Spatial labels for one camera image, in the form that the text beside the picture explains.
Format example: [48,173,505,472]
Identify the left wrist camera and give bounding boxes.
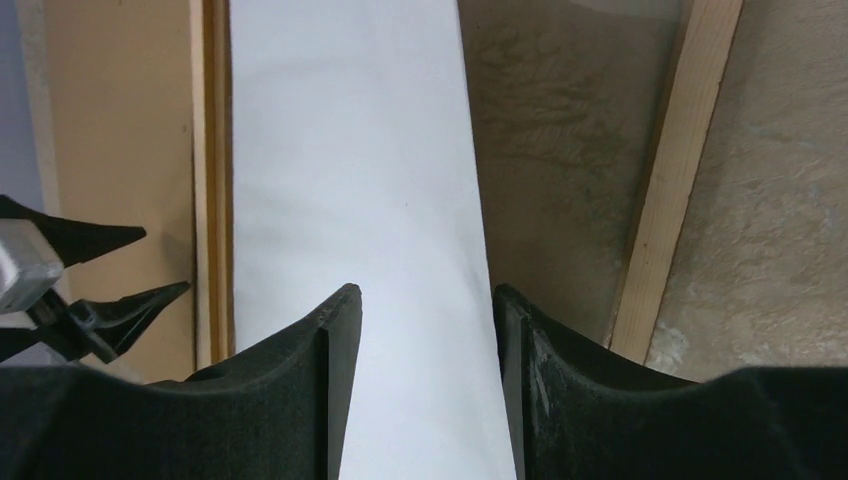
[1,219,65,315]

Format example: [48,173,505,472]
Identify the brown backing board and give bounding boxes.
[42,0,200,386]

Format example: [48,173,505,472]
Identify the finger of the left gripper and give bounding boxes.
[1,195,146,267]
[1,282,190,363]

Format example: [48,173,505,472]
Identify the wooden picture frame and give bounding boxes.
[189,1,743,368]

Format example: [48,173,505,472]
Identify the plant photo print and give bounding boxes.
[230,1,516,479]

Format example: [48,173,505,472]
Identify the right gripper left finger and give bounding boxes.
[1,284,362,479]

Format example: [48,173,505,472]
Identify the clear acrylic sheet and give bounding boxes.
[458,0,684,342]

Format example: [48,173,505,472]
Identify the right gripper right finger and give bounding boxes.
[493,285,847,479]

